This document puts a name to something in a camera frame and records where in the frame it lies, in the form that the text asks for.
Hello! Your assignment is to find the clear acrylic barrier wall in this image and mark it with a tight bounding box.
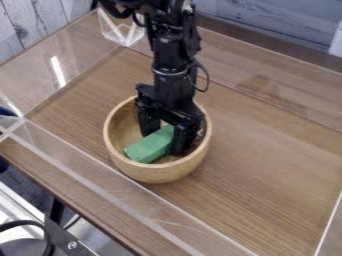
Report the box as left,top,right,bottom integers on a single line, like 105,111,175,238
0,14,342,256

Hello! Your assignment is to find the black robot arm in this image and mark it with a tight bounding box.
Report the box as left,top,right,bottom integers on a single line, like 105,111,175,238
99,0,205,155

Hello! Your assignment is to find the black metal bracket with screw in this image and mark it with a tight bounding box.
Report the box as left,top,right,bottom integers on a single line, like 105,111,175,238
45,218,99,256

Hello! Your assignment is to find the green rectangular block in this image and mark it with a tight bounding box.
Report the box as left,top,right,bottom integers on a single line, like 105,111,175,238
125,125,174,164

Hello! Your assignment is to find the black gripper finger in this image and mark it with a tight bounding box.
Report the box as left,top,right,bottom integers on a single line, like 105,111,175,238
171,123,204,155
138,104,161,136

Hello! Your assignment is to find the brown wooden bowl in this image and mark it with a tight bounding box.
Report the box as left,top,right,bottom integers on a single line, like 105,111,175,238
103,96,213,184

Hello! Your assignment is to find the black cable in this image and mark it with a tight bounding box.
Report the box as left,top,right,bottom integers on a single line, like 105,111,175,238
0,219,55,256

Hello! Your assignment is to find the blue object at left edge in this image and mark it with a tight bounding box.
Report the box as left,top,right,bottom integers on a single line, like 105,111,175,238
0,105,18,174

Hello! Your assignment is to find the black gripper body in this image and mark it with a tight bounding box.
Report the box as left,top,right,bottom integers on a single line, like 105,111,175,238
137,68,206,126

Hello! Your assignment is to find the clear acrylic corner bracket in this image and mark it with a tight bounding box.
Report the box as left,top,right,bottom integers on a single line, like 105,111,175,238
98,8,146,47

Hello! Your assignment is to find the black table leg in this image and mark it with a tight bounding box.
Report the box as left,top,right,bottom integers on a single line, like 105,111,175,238
50,199,66,224

